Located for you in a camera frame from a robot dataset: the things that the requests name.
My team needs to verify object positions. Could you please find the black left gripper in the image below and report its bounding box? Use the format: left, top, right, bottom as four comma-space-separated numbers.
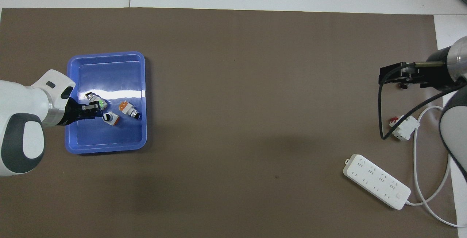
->
55, 98, 104, 126

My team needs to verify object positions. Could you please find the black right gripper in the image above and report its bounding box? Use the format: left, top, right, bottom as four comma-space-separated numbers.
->
379, 47, 455, 92

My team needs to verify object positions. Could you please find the orange switch with black knob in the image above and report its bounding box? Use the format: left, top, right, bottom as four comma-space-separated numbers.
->
102, 111, 120, 126

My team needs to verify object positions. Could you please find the blue plastic tray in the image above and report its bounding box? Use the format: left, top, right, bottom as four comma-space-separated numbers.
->
65, 51, 147, 155

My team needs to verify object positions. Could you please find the white breaker with red terminals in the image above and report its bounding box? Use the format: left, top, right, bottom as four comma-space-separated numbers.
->
389, 115, 420, 141

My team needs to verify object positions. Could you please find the white power strip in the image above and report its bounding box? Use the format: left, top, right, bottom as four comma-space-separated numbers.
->
343, 154, 411, 210

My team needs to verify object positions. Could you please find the brown table mat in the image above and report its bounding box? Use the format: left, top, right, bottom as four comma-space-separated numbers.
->
0, 8, 459, 238

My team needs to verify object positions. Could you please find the green push button switch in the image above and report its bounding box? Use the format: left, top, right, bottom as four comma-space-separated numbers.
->
85, 91, 108, 110

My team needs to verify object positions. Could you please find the orange push button switch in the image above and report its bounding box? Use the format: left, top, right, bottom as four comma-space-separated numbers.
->
118, 101, 142, 120

